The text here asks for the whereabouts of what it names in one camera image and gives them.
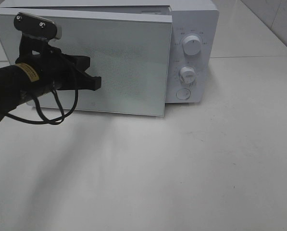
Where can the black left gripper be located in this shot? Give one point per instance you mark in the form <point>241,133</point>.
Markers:
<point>42,68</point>

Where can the white microwave door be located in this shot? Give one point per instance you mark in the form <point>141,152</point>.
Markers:
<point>129,51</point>

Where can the round door release button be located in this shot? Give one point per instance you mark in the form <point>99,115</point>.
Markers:
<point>183,94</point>

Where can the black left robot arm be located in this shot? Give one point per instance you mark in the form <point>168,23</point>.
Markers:
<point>66,100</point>

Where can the white lower timer knob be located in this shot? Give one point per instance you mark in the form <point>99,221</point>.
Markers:
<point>187,74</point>

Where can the white microwave oven body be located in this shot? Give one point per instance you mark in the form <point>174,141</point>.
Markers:
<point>190,17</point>

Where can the white upper power knob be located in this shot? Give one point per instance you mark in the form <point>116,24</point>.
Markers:
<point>192,45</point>

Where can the white adjacent table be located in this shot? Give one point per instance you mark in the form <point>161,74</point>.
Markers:
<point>240,33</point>

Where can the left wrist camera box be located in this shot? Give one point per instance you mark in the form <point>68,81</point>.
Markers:
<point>37,26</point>

